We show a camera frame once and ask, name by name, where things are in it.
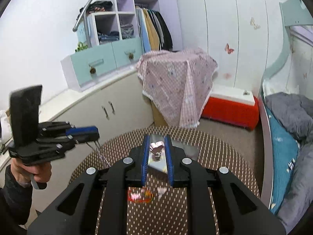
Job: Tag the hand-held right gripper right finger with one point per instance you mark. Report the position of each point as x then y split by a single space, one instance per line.
168 156

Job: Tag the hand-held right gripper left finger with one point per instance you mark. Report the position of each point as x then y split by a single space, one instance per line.
146 156

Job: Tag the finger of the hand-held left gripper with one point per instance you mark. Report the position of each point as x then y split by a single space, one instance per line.
63 145
83 131

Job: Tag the person's left forearm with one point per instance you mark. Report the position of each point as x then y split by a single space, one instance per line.
14 200

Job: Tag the person's left hand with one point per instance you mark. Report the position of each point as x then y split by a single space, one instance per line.
24 173

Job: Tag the white cloth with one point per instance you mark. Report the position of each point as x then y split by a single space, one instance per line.
5 127

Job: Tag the beige low cabinet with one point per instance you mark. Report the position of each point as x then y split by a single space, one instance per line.
122 107

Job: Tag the pinecone ornament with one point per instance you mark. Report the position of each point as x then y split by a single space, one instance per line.
131 56
92 70

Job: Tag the red storage box white lid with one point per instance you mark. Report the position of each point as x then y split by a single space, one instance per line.
227 112

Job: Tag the pink checked cloth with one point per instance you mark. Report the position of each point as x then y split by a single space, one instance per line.
171 83

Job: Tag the teal drawer unit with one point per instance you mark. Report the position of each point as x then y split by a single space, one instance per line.
102 58

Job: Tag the green plant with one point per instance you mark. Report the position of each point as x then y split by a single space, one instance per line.
80 47

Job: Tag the folded jeans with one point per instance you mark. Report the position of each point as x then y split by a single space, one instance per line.
108 37
126 31

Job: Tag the grey metal handrail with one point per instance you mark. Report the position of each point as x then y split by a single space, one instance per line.
88 31

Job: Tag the small metal clip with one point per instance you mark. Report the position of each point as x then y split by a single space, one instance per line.
245 93

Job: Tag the blue bed sheet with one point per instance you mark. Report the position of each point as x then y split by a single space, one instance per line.
281 146

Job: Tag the light blue shirt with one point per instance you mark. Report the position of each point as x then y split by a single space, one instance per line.
144 34

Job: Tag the tan jacket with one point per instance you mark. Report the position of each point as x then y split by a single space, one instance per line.
152 34

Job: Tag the black jacket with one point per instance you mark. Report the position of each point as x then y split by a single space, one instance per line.
167 34

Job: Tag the pink butterfly sticker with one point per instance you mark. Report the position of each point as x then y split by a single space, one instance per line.
229 49

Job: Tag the dark folded clothes pile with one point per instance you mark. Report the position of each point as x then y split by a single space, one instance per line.
97 7

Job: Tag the grey duvet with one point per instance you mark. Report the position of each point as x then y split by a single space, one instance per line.
288 112

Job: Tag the white wardrobe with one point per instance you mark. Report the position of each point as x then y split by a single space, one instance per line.
207 29

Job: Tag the purple stepped shelf unit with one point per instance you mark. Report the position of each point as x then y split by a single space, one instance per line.
124 2

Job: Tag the pale gold butterfly sticker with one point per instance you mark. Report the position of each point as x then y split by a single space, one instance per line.
254 24

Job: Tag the teal bunk bed frame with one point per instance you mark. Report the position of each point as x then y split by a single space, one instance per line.
291 14

